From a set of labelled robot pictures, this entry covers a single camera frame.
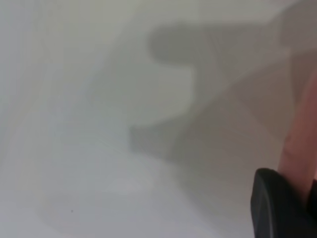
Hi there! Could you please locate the pink round plate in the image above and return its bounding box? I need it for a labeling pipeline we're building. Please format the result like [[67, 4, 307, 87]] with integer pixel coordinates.
[[277, 71, 317, 196]]

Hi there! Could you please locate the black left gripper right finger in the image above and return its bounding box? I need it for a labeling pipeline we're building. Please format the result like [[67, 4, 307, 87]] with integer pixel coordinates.
[[307, 178, 317, 218]]

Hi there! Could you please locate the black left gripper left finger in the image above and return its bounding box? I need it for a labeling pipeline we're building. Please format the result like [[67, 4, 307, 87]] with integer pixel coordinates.
[[250, 168, 317, 238]]

